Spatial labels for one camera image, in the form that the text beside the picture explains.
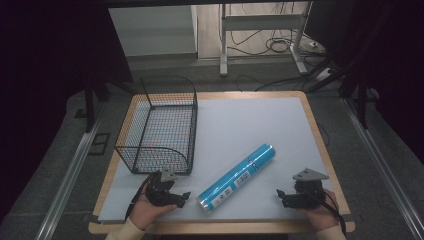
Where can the white table mat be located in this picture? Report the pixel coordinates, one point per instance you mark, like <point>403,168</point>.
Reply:
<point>253,126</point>

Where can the white panel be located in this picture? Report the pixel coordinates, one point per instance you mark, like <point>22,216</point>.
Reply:
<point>153,30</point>

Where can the aluminium rail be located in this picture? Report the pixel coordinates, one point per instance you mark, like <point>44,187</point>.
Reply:
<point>66,180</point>
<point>383,166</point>

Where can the white power strip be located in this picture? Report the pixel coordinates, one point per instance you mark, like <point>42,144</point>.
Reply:
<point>324,74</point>

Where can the blue plastic-wrapped roll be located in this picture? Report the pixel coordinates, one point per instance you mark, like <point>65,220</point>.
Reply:
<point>236,178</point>

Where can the white metal desk frame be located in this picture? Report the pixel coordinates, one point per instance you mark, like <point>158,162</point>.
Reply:
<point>263,21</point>

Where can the person's right hand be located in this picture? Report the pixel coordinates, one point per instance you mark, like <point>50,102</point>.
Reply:
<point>321,213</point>

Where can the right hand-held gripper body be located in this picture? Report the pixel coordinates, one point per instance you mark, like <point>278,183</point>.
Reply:
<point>306,193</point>

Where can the person's left hand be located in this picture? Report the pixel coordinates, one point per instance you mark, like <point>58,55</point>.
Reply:
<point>146,211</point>

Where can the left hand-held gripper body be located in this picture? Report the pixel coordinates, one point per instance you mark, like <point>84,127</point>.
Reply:
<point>160,193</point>

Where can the black stand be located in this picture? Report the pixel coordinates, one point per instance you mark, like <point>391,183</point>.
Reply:
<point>353,80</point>
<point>100,90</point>

